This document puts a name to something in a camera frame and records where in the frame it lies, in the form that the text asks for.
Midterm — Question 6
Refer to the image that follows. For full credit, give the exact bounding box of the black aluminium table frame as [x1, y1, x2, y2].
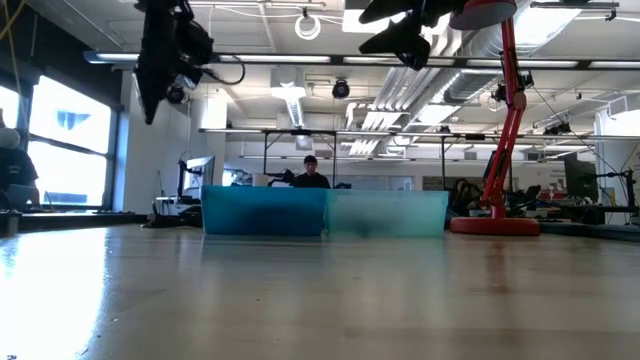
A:
[0, 208, 640, 244]

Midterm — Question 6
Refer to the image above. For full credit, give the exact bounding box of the blue plastic bin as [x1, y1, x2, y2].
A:
[200, 185, 329, 237]

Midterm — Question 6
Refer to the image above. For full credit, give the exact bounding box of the person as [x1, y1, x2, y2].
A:
[292, 154, 332, 190]
[0, 112, 41, 211]

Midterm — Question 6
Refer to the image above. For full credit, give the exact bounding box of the teal plastic bin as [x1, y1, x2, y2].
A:
[324, 189, 450, 239]

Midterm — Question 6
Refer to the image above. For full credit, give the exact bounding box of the black workbench frame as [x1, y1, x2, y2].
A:
[262, 128, 446, 191]

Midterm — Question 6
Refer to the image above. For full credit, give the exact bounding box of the silver ventilation duct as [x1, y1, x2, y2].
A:
[379, 19, 506, 119]

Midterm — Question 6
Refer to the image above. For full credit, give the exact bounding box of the red desk lamp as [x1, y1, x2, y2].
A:
[448, 0, 542, 237]

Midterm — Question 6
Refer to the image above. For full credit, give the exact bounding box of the thin black camera cable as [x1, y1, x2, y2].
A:
[202, 53, 246, 86]

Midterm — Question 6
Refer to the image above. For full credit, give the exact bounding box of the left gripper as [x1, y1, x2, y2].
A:
[133, 0, 201, 126]

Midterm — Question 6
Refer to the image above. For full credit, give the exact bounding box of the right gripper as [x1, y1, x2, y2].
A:
[358, 0, 469, 71]

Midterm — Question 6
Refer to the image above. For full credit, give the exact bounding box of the long ceiling light bar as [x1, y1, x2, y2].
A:
[82, 49, 640, 71]

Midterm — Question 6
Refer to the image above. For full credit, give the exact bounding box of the white coiled ceiling cable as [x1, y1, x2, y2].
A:
[293, 13, 322, 41]

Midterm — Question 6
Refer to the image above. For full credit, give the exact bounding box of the large window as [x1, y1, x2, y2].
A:
[0, 74, 119, 211]

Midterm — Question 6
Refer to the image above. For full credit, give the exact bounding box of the dark computer monitor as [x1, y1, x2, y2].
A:
[563, 152, 600, 204]

